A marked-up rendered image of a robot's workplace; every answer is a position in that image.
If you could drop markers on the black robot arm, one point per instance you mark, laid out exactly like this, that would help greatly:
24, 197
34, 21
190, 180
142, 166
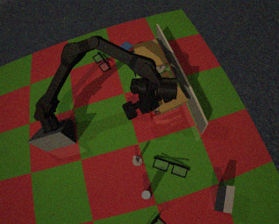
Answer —
72, 53

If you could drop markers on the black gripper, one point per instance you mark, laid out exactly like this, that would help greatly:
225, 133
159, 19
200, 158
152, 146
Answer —
143, 105

